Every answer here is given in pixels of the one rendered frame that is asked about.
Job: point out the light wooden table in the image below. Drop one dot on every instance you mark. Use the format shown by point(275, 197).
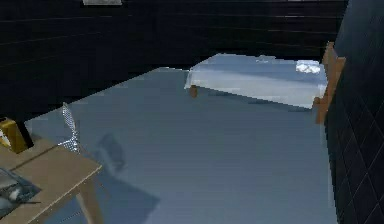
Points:
point(50, 175)

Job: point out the wooden bed with pale cover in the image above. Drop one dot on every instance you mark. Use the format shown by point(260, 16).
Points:
point(260, 83)

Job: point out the grey framed picture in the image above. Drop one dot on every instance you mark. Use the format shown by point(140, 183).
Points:
point(102, 2)

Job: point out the dark grey laptop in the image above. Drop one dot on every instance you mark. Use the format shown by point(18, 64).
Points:
point(15, 191)

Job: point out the white mesh chair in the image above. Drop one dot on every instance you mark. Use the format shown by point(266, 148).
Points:
point(70, 128)

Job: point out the white pillow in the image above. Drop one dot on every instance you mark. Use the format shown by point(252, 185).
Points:
point(307, 67)

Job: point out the yellow box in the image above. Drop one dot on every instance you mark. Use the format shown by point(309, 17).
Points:
point(12, 135)

